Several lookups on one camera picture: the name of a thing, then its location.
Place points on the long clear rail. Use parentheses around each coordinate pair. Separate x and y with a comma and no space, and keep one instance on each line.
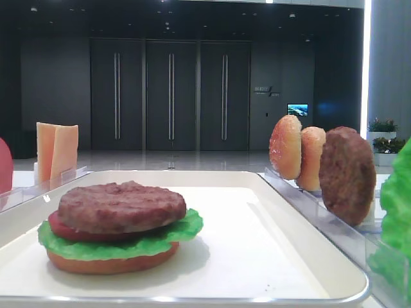
(17,196)
(357,243)

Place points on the stacked tomato slice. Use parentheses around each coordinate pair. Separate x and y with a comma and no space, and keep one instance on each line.
(68,233)

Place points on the bottom bun slice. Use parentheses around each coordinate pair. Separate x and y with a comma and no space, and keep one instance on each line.
(112,266)

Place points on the plain bun slice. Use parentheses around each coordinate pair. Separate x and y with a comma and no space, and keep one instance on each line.
(313,139)

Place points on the left long clear rail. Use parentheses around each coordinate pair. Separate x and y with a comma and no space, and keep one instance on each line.
(17,196)

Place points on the upright red tomato slice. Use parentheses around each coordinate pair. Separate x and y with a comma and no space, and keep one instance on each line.
(6,167)

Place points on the stacked meat patty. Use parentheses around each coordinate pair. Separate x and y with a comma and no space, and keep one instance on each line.
(120,208)

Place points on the right long clear rail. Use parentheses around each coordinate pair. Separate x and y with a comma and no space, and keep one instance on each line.
(357,243)

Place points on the stacked green lettuce leaf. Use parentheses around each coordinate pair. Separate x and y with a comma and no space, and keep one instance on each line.
(151,243)

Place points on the orange cheese slice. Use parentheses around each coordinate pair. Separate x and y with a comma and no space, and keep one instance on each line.
(45,150)
(65,151)

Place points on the potted flower planters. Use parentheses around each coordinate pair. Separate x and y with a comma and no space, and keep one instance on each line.
(382,136)

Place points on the small wall screen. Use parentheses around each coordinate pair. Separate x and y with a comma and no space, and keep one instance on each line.
(297,109)

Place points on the dark triple door panels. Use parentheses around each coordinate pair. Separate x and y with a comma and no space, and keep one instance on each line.
(169,95)

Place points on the white rectangular tray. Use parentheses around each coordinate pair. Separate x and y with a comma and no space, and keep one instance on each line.
(255,250)

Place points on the sesame top bun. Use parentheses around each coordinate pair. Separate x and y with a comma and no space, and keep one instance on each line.
(285,147)

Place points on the upright brown meat patty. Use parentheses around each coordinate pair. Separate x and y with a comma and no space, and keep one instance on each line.
(347,175)

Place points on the upright green lettuce leaf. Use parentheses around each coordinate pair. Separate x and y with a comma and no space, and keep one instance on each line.
(396,218)

